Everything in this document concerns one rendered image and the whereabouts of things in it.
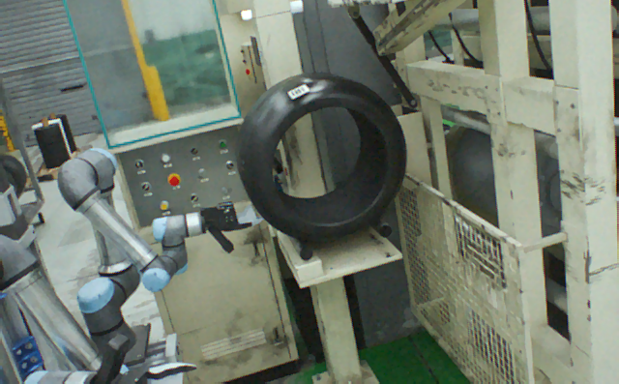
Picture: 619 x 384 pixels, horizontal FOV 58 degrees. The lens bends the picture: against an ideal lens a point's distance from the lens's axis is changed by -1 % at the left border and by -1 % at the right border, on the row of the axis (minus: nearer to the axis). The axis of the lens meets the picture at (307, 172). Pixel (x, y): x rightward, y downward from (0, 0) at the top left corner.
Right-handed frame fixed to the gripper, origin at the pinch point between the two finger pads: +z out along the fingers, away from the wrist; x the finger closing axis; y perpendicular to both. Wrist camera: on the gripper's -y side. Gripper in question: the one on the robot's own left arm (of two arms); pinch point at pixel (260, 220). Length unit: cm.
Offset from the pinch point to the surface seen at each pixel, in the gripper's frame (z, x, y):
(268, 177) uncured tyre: 2.2, -11.8, 18.1
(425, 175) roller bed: 68, 18, 1
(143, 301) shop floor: -62, 175, -109
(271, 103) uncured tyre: 6.0, -7.1, 40.1
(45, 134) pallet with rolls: -195, 608, -64
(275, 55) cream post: 14, 25, 52
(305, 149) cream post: 22.6, 24.9, 16.3
